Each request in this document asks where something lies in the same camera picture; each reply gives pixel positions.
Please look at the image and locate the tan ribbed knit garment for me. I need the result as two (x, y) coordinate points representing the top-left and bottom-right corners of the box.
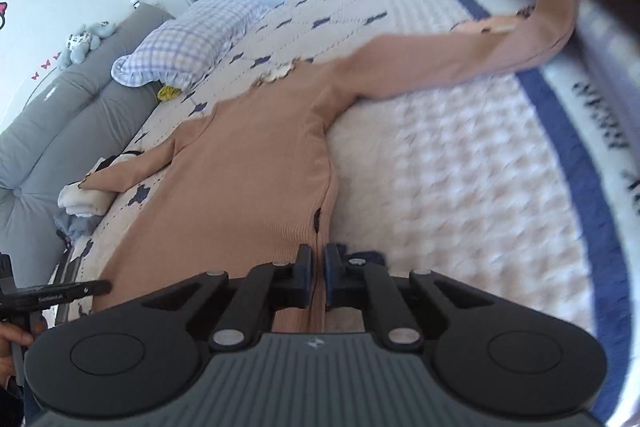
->
(82, 0), (578, 311)

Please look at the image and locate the person's left hand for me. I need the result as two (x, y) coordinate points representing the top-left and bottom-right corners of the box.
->
(0, 317), (48, 388)

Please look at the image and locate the white black cloth item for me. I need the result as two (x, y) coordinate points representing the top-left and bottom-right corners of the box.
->
(58, 150), (142, 218)

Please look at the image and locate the cream bear pattern bedspread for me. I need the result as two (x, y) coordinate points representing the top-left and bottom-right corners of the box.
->
(44, 0), (634, 423)

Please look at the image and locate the grey padded headboard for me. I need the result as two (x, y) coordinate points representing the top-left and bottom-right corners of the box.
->
(1, 4), (171, 287)

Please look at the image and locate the yellow small object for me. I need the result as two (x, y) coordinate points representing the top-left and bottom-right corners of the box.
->
(156, 84), (182, 102)

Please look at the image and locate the purple plaid pillow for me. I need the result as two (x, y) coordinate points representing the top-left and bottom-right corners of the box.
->
(111, 0), (269, 91)

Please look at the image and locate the small plush toy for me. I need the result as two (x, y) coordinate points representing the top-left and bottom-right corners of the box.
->
(56, 22), (116, 70)

